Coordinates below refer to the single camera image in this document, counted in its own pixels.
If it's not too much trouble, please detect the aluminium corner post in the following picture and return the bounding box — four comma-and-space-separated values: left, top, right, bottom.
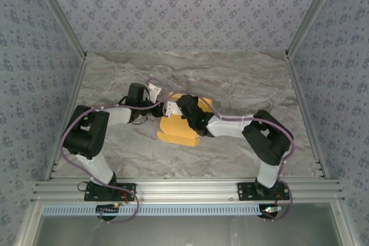
28, 0, 88, 60
284, 0, 344, 60

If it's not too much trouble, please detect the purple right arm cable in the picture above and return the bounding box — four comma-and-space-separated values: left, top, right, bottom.
163, 96, 295, 221

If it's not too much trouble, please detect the slotted grey cable duct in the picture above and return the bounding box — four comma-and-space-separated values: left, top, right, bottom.
42, 203, 268, 217

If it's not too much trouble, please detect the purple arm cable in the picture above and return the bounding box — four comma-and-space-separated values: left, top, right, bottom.
163, 96, 295, 221
61, 78, 171, 224

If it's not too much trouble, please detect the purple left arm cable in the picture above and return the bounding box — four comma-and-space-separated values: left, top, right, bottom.
61, 78, 171, 224

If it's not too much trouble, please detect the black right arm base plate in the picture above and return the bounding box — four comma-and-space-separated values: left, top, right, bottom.
236, 181, 291, 202

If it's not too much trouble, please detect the aluminium side rail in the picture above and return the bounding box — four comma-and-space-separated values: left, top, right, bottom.
285, 55, 329, 179
44, 55, 89, 182

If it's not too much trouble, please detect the small black controller board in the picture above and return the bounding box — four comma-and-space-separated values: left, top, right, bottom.
96, 202, 121, 215
259, 205, 283, 218

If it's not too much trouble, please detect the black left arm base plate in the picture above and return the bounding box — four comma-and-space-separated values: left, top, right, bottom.
84, 181, 137, 202

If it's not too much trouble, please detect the long aluminium mounting rail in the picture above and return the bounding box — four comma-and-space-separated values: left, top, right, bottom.
31, 179, 346, 203

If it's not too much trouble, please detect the yellow paper box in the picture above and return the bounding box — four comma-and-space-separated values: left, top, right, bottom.
156, 91, 214, 147

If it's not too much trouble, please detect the grey metal sheet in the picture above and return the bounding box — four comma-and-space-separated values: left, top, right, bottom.
17, 202, 357, 246

